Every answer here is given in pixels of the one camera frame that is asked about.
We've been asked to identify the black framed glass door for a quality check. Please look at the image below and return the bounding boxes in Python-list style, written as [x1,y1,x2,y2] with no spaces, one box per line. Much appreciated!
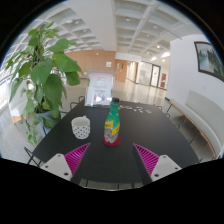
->
[150,64,162,88]

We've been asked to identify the white dotted cup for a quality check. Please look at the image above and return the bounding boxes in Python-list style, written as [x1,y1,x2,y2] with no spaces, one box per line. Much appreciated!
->
[70,115,91,140]

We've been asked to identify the green drink bottle yellow label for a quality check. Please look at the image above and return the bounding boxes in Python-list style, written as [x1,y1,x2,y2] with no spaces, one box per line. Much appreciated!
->
[103,97,122,145]

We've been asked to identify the recessed ceiling lights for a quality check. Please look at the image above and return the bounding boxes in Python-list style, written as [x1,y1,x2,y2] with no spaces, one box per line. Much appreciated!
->
[63,16,172,60]

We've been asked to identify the dark framed landscape picture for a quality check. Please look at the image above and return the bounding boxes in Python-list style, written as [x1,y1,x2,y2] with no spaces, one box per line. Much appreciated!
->
[193,41,224,83]

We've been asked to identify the wooden door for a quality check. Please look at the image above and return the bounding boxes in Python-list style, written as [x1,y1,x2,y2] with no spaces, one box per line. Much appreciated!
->
[114,59,128,83]

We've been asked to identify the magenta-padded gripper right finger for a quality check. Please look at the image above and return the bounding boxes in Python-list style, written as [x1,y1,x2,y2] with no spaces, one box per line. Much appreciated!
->
[133,142,183,187]

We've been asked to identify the clear acrylic sign stand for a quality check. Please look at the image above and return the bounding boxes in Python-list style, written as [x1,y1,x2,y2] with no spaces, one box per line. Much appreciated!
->
[84,70,115,108]

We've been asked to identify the long white wall bench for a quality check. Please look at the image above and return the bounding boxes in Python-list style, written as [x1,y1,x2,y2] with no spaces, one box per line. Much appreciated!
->
[165,89,224,159]

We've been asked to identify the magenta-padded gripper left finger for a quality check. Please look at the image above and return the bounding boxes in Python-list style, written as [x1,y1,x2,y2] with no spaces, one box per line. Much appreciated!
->
[41,142,92,186]

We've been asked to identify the green leafy potted plant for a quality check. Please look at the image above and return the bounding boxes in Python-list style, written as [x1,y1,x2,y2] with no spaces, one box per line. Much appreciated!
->
[4,21,84,146]

